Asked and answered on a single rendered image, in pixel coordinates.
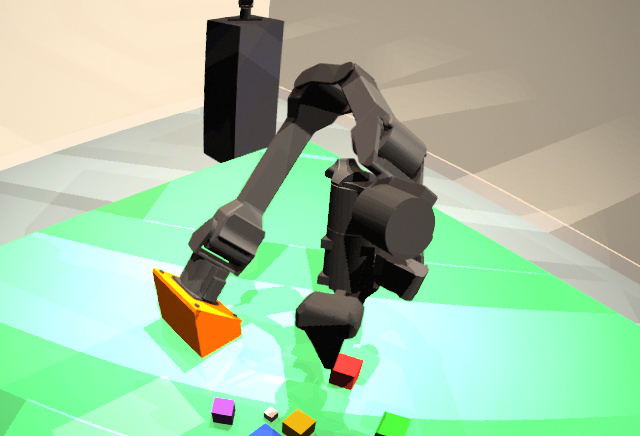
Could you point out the green block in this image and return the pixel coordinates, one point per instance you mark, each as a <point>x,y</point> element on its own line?
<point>392,425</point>

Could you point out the blue block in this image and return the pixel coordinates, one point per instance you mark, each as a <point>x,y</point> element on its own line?
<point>265,430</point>

